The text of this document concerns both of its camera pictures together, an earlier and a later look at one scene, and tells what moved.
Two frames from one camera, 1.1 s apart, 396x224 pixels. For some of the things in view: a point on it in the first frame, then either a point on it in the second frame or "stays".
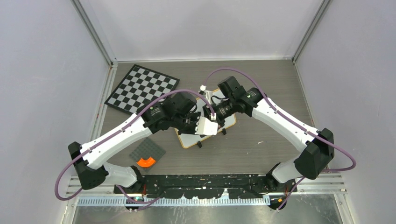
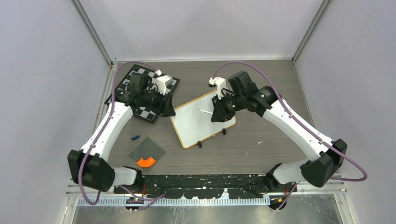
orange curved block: (144, 163) stays
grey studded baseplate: (146, 149) stays
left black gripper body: (186, 124) -> (152, 100)
